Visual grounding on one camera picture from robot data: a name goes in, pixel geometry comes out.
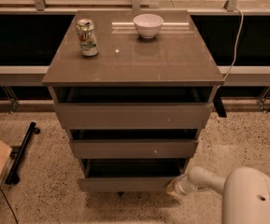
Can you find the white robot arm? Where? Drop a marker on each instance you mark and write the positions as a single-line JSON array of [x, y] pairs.
[[245, 193]]

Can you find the grey top drawer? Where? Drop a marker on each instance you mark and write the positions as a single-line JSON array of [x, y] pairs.
[[84, 108]]

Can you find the grey drawer cabinet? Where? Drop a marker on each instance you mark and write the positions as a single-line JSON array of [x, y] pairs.
[[175, 57]]

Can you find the grey bottom drawer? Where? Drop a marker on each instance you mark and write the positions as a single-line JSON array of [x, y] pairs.
[[130, 175]]

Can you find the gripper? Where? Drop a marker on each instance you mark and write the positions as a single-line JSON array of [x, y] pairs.
[[182, 186]]

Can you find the grey drawer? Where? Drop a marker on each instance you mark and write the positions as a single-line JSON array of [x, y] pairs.
[[84, 108], [130, 175], [134, 144]]

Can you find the green soda can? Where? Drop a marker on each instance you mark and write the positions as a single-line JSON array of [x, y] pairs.
[[87, 37]]

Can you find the black metal bar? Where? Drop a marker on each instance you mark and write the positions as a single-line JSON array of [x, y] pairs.
[[17, 154]]

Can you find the black cabinet leg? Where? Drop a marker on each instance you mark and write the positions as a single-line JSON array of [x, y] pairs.
[[219, 108]]

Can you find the grey middle drawer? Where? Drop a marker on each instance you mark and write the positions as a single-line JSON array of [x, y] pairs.
[[134, 144]]

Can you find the white bowl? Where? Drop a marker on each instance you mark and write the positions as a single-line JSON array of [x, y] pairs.
[[148, 25]]

